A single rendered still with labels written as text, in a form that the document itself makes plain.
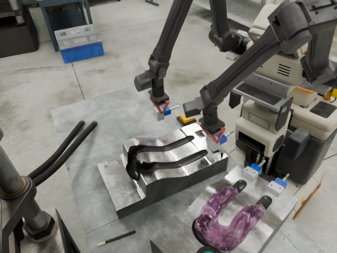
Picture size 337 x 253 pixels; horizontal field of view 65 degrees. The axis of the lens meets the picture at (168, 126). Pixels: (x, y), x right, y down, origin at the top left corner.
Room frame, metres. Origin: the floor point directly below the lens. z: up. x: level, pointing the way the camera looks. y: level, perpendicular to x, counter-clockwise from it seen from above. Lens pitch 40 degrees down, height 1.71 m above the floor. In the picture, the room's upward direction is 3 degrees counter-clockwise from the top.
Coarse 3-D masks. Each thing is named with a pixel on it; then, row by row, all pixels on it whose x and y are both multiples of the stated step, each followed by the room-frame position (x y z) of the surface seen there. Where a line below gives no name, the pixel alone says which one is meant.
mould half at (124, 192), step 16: (192, 128) 0.95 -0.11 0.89; (128, 144) 0.82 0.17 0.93; (144, 144) 0.82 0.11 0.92; (160, 144) 0.85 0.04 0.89; (192, 144) 0.84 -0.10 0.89; (112, 160) 0.80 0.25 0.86; (144, 160) 0.72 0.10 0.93; (160, 160) 0.73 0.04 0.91; (176, 160) 0.76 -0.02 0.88; (208, 160) 0.74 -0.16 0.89; (224, 160) 0.75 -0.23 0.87; (112, 176) 0.71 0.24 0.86; (128, 176) 0.70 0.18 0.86; (144, 176) 0.64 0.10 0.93; (160, 176) 0.64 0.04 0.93; (176, 176) 0.66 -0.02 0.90; (192, 176) 0.68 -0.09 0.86; (208, 176) 0.72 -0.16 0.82; (112, 192) 0.63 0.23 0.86; (128, 192) 0.62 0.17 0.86; (144, 192) 0.61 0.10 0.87; (160, 192) 0.62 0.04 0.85; (176, 192) 0.65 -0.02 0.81; (128, 208) 0.56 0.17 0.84
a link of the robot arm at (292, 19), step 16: (304, 0) 0.65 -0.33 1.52; (320, 0) 0.64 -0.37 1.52; (288, 16) 0.63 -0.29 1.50; (304, 16) 0.62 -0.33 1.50; (320, 16) 0.61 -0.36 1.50; (336, 16) 0.60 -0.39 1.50; (288, 32) 0.61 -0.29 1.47; (320, 32) 0.64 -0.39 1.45; (320, 48) 0.70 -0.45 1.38; (304, 64) 0.85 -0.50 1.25; (320, 64) 0.77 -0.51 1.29; (320, 80) 0.79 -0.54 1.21
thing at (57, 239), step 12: (60, 228) 0.53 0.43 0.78; (12, 240) 0.49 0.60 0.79; (24, 240) 0.49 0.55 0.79; (48, 240) 0.49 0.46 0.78; (60, 240) 0.48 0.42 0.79; (12, 252) 0.45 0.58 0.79; (24, 252) 0.45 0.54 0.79; (36, 252) 0.44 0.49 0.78; (48, 252) 0.44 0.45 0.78; (60, 252) 0.44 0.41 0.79
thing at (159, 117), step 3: (177, 105) 1.07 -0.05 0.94; (153, 108) 1.03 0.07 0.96; (156, 108) 1.02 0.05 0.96; (162, 108) 1.04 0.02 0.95; (168, 108) 1.03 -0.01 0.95; (171, 108) 1.05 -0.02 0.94; (174, 108) 1.05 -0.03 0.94; (153, 111) 1.03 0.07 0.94; (156, 111) 1.00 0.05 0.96; (165, 111) 1.02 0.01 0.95; (168, 111) 1.02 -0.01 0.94; (153, 114) 1.04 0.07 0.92; (156, 114) 1.00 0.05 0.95; (159, 114) 1.00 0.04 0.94; (162, 114) 1.00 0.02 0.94; (165, 114) 1.02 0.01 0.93; (168, 114) 1.02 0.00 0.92; (156, 117) 1.00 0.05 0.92; (159, 117) 1.00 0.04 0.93; (162, 117) 1.00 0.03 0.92; (159, 120) 1.00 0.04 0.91
